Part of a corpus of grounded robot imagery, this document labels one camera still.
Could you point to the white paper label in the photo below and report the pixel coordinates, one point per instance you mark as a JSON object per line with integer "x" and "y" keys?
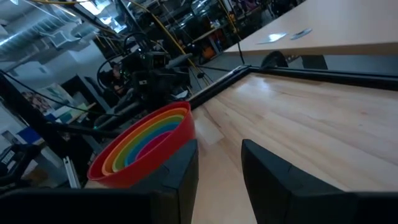
{"x": 273, "y": 37}

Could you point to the orange bowl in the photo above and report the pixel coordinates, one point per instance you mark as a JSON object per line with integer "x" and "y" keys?
{"x": 106, "y": 165}

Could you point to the aluminium extrusion bar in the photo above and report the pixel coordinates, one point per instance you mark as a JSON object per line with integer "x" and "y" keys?
{"x": 72, "y": 172}

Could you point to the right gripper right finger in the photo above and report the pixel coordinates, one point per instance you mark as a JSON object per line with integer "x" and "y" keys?
{"x": 280, "y": 193}

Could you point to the blue bowl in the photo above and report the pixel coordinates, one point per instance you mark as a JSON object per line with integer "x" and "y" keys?
{"x": 131, "y": 157}

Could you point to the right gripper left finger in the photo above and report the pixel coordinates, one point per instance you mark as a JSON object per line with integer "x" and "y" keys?
{"x": 177, "y": 183}

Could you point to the grey paper label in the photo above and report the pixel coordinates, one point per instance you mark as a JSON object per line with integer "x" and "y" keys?
{"x": 301, "y": 33}

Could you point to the black round wheel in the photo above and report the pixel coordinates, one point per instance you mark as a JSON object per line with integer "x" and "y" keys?
{"x": 273, "y": 59}

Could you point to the small magenta bowl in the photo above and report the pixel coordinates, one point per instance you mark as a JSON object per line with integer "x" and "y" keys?
{"x": 153, "y": 144}

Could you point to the person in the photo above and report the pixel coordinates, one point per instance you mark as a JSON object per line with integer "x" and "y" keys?
{"x": 116, "y": 76}

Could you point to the background wooden table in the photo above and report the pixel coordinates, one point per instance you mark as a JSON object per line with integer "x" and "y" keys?
{"x": 326, "y": 21}

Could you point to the green bowl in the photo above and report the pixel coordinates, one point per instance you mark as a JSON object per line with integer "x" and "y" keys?
{"x": 120, "y": 161}

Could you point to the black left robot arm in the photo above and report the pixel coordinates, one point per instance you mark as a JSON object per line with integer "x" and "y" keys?
{"x": 150, "y": 79}

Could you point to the large red bowl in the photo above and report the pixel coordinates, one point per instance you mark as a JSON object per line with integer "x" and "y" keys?
{"x": 149, "y": 170}

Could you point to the black table edge rail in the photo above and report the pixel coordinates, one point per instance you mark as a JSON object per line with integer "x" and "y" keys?
{"x": 311, "y": 74}

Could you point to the black frame post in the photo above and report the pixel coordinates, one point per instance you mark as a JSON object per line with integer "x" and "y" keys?
{"x": 34, "y": 121}

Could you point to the yellow bowl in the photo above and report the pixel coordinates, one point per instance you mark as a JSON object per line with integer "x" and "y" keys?
{"x": 113, "y": 168}

